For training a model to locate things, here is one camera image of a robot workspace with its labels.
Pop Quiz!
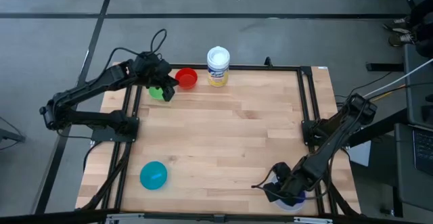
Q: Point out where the dark grey desk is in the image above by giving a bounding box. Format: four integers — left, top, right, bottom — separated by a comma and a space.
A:
394, 43, 433, 213

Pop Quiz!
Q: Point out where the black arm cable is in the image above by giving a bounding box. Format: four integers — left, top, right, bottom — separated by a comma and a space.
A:
101, 28, 168, 70
250, 168, 331, 201

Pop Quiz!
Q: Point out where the red plastic bowl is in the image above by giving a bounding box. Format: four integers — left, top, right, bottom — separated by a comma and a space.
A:
175, 67, 199, 91

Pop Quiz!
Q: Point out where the black aluminium table frame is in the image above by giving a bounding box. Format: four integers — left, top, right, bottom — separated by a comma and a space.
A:
81, 57, 361, 223

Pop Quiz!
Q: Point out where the yellow cable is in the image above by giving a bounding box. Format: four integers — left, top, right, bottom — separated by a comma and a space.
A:
371, 85, 407, 102

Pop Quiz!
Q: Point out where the person's leg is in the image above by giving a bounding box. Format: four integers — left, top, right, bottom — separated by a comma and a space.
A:
409, 0, 433, 58

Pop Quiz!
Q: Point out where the white cable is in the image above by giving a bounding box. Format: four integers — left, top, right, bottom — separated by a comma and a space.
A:
362, 58, 433, 99

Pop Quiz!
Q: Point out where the black stand foot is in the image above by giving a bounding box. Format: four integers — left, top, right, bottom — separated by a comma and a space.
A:
365, 62, 405, 72

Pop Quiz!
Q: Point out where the teal plastic bowl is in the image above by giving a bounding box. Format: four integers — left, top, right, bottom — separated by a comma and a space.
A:
139, 160, 168, 191

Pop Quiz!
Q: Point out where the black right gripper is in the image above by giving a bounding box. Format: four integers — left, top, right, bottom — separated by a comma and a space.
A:
263, 162, 315, 207

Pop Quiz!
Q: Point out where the Lysol wipes canister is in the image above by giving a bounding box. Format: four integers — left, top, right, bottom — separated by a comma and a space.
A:
206, 45, 231, 88

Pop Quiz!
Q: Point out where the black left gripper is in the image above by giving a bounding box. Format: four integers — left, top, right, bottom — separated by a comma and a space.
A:
132, 51, 180, 103

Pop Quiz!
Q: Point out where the laptop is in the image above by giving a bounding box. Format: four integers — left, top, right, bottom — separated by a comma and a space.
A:
411, 127, 433, 177

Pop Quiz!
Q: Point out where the person's shoe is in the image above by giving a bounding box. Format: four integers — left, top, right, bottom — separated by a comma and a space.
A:
382, 16, 412, 32
388, 32, 417, 48

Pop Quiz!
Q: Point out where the white bowl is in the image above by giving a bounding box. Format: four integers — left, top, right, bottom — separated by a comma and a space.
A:
262, 179, 307, 213

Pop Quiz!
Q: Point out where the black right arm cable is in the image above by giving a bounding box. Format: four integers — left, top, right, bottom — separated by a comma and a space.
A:
250, 168, 331, 201

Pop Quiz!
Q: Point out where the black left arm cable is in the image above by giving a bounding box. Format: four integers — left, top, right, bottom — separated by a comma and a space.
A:
101, 28, 168, 70

